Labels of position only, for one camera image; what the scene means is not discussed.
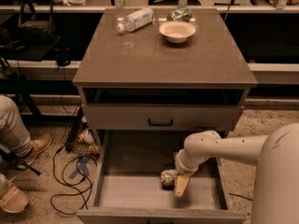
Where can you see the black tripod stick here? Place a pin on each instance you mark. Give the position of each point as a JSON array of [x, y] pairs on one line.
[[11, 157]]

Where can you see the open grey middle drawer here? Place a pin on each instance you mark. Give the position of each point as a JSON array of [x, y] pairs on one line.
[[127, 187]]

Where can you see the tan shoe upper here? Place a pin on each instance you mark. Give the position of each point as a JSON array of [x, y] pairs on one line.
[[37, 147]]

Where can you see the wire basket with snacks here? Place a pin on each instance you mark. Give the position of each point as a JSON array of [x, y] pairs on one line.
[[78, 137]]

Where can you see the white green 7up can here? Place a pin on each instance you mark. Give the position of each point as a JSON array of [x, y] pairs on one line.
[[168, 178]]

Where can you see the black bag on shelf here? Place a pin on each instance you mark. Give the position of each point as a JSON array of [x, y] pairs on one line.
[[35, 31]]

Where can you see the clear plastic water bottle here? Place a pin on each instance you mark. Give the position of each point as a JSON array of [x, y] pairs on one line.
[[135, 20]]

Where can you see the grey drawer cabinet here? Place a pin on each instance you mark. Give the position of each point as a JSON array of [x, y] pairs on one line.
[[143, 68]]

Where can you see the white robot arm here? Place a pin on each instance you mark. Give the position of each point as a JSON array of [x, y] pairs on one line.
[[276, 158]]

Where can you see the tan shoe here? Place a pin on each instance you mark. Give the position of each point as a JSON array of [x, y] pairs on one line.
[[37, 147], [12, 199]]

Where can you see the tan shoe lower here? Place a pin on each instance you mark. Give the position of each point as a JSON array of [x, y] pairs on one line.
[[12, 199]]

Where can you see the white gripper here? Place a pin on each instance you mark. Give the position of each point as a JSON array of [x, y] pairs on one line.
[[181, 166]]

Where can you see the white ceramic bowl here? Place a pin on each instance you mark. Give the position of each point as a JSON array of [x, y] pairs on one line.
[[177, 31]]

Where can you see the person leg light trousers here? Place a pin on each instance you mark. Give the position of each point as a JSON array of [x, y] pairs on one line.
[[13, 133]]

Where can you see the black drawer handle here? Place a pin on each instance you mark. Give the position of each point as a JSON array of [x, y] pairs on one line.
[[168, 123]]

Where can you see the closed grey top drawer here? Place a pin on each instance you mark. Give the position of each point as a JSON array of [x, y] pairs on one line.
[[191, 118]]

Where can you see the green crushed soda can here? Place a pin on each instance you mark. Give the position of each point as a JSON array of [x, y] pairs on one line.
[[180, 14]]

